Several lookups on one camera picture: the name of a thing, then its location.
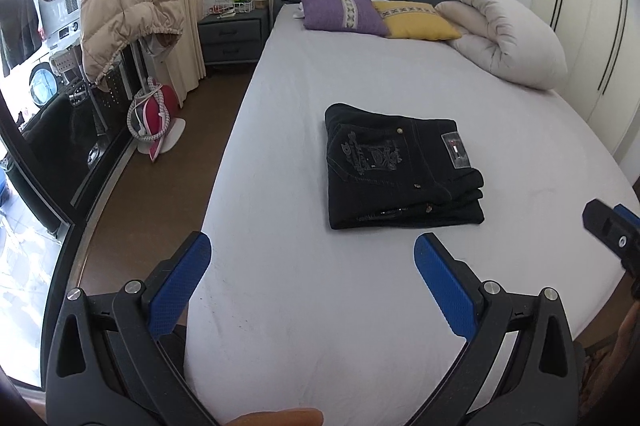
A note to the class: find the beige down jacket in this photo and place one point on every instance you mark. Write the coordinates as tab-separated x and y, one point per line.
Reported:
130	1

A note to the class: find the person's left hand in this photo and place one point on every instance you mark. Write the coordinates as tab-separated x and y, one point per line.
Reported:
275	412

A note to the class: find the yellow pillow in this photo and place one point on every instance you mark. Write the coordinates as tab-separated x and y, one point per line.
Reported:
415	23

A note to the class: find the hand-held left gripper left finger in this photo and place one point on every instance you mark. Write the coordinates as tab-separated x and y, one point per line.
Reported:
175	291

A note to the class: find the white wardrobe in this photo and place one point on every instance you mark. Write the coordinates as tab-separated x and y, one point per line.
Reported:
585	6

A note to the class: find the white folded duvet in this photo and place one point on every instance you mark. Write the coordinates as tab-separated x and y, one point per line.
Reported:
505	36

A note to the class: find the black denim pants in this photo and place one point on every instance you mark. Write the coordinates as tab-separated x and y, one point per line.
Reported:
400	166

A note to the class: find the red and white appliance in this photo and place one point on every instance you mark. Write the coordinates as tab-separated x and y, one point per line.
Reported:
157	116

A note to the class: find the dark hanging clothes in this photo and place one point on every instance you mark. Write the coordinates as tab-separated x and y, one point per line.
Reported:
17	26

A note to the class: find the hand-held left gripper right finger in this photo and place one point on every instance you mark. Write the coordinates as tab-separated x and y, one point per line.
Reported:
445	291

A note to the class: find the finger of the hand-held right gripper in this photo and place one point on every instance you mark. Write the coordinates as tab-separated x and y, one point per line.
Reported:
607	228

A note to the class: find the white washing machine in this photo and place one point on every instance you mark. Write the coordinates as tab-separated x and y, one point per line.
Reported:
47	76

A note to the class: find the purple pillow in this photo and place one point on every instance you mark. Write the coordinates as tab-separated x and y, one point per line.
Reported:
335	13

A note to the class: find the bed with white sheet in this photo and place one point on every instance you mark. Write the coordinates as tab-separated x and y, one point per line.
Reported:
300	131

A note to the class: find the grey nightstand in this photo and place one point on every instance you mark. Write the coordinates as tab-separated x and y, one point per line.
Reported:
230	38

